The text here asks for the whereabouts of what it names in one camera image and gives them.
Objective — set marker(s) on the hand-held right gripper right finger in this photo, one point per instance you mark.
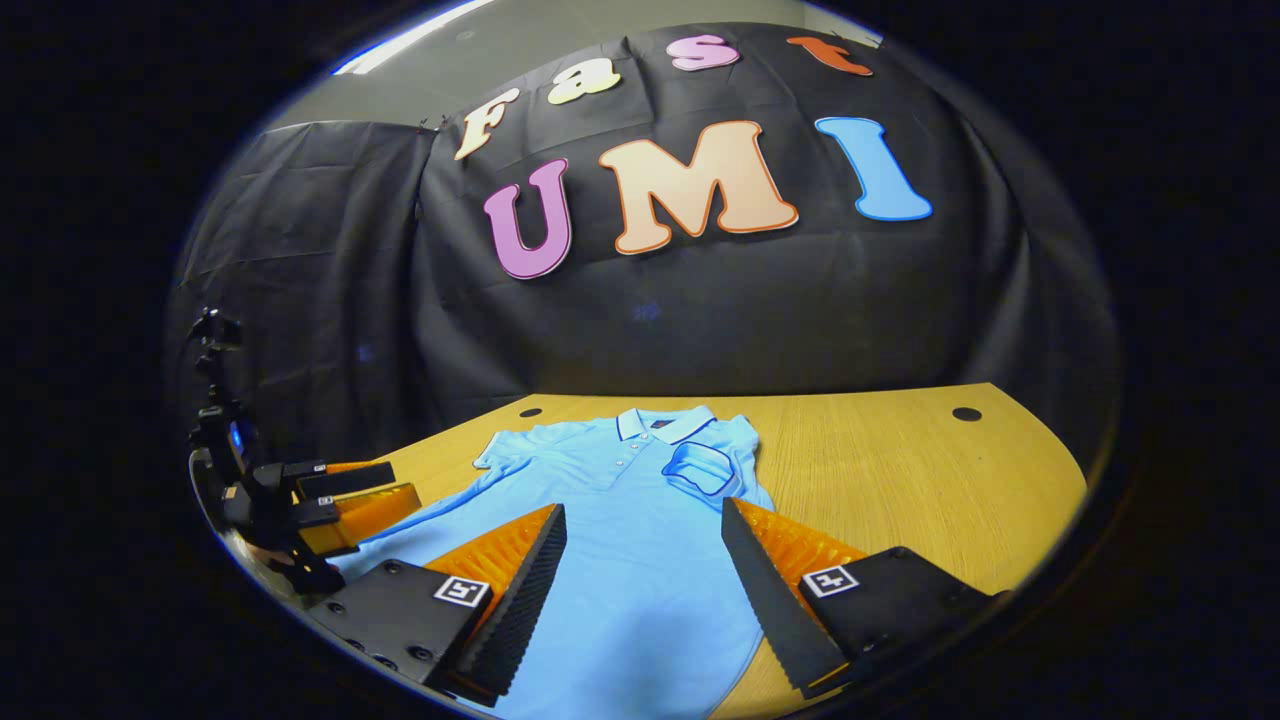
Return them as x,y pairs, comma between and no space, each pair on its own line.
770,600

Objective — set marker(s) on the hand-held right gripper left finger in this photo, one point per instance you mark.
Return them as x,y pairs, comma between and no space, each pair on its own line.
525,590

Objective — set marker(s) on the light blue T-shirt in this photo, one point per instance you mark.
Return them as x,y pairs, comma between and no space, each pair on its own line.
640,560

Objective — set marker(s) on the black backdrop cloth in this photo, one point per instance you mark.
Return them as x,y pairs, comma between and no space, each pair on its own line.
700,330

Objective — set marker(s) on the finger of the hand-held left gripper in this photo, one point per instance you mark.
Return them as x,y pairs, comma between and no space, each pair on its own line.
375,515
350,480

